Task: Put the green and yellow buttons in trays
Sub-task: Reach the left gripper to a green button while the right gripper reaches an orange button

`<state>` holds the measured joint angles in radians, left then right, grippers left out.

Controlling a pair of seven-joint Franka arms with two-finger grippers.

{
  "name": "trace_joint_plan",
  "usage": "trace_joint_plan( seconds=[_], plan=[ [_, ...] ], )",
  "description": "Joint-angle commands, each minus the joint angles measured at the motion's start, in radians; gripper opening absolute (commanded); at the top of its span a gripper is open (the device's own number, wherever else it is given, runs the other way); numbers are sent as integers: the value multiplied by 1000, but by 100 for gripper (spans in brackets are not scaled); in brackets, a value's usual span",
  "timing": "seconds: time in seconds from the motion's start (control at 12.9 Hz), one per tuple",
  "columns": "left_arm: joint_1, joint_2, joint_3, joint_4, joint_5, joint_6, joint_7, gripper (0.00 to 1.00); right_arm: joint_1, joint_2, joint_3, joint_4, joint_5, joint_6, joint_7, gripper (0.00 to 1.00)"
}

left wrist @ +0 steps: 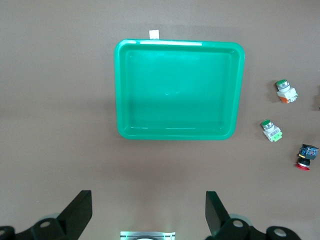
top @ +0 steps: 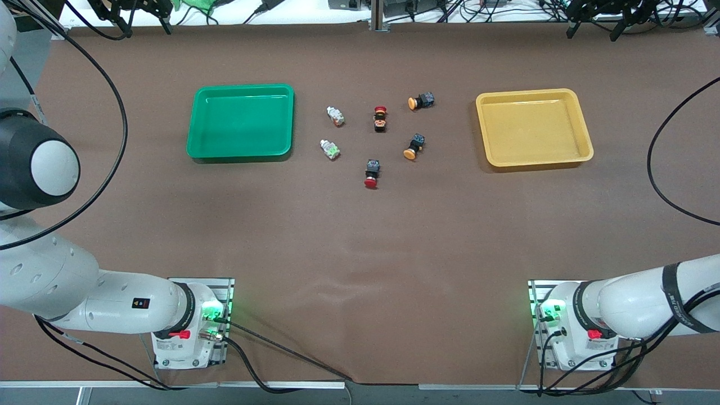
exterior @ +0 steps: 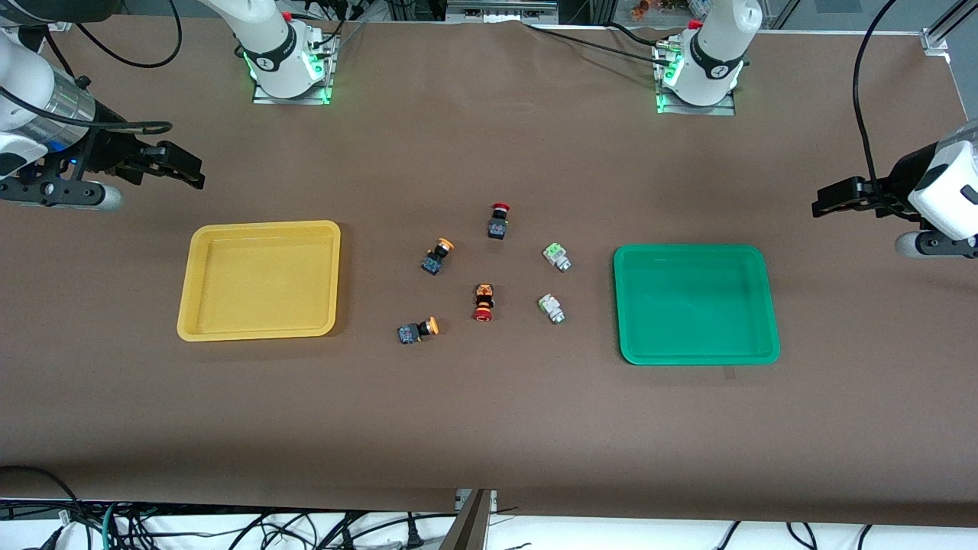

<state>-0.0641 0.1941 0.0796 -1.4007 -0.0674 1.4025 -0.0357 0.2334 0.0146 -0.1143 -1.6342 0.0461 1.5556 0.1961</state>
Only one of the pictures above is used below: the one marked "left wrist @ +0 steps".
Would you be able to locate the brown table cover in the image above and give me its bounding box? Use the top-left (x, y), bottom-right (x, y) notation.
top-left (0, 0), bottom-right (320, 240)

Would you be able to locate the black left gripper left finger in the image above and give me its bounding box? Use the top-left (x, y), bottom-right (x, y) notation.
top-left (0, 189), bottom-right (93, 240)

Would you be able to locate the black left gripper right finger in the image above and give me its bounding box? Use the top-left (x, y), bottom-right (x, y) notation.
top-left (205, 191), bottom-right (301, 240)

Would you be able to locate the red push button black body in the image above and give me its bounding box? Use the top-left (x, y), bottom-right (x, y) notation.
top-left (294, 143), bottom-right (320, 171)

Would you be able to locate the green plastic tray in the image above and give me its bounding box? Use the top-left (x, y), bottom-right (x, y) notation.
top-left (114, 38), bottom-right (246, 141)

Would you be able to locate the green push button orange base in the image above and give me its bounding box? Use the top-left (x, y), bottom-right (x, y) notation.
top-left (275, 79), bottom-right (299, 104)

